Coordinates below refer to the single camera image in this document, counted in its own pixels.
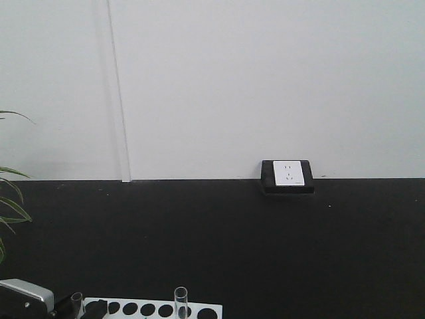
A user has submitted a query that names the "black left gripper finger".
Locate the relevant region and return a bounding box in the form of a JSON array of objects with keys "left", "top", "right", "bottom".
[
  {"left": 80, "top": 300, "right": 108, "bottom": 319},
  {"left": 49, "top": 294, "right": 77, "bottom": 319}
]

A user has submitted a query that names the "short clear glass tube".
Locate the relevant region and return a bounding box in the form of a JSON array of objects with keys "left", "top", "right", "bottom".
[{"left": 70, "top": 292, "right": 84, "bottom": 318}]

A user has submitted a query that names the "tall clear glass tube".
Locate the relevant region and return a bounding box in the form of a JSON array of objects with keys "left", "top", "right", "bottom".
[{"left": 174, "top": 286, "right": 189, "bottom": 319}]

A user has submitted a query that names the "white test tube rack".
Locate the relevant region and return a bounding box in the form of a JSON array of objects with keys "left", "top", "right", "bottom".
[{"left": 84, "top": 297, "right": 223, "bottom": 318}]

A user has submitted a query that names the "green potted plant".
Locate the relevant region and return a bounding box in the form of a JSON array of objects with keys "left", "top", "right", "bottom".
[{"left": 1, "top": 110, "right": 34, "bottom": 263}]

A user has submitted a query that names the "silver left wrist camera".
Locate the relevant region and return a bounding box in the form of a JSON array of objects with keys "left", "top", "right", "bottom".
[{"left": 1, "top": 278, "right": 54, "bottom": 318}]

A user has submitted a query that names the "white wall cable conduit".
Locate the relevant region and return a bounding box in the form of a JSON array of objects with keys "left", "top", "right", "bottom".
[{"left": 94, "top": 0, "right": 133, "bottom": 183}]

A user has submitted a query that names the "white wall power socket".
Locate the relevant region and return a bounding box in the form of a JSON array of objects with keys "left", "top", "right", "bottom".
[{"left": 260, "top": 160, "right": 315, "bottom": 195}]

